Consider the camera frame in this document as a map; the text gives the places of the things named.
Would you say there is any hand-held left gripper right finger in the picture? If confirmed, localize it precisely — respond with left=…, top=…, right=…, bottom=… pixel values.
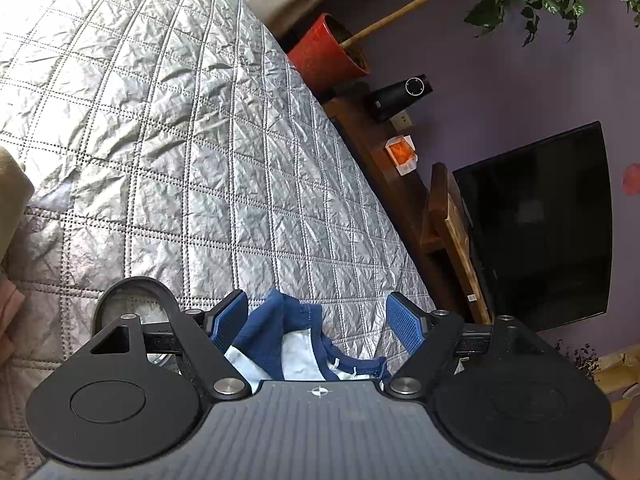
left=386, top=291, right=521, bottom=398

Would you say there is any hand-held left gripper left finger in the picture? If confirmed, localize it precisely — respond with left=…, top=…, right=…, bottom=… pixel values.
left=92, top=276, right=251, bottom=401

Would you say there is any light blue navy-sleeved printed shirt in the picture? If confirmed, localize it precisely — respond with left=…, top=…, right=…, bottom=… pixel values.
left=224, top=287, right=393, bottom=393

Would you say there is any wooden television stand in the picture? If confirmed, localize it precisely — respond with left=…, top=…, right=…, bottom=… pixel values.
left=420, top=162, right=493, bottom=326

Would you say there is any dark wooden low cabinet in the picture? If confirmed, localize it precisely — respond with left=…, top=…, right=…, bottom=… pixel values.
left=322, top=92, right=451, bottom=311

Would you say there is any black television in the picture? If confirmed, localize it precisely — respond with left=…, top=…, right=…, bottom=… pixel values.
left=452, top=121, right=615, bottom=332

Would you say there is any orange tissue pack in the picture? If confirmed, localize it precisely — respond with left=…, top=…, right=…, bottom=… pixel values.
left=384, top=135, right=418, bottom=176

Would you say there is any dried purple flower bouquet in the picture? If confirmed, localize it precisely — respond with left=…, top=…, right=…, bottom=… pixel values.
left=552, top=340, right=601, bottom=381

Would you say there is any silver quilted bedspread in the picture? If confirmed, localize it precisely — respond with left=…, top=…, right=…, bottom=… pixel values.
left=0, top=0, right=438, bottom=461

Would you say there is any pink cloth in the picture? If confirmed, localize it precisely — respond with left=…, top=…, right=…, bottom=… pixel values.
left=0, top=267, right=26, bottom=333

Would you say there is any black cylindrical speaker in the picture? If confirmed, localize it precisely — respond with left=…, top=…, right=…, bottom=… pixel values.
left=369, top=74, right=434, bottom=122

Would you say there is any olive cloth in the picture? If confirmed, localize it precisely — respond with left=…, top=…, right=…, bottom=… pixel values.
left=0, top=145, right=36, bottom=266

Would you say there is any red plant pot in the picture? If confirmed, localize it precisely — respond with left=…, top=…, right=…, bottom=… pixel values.
left=286, top=12, right=371, bottom=92

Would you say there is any red wall sticker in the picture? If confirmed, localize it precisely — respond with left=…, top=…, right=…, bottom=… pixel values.
left=620, top=162, right=640, bottom=196

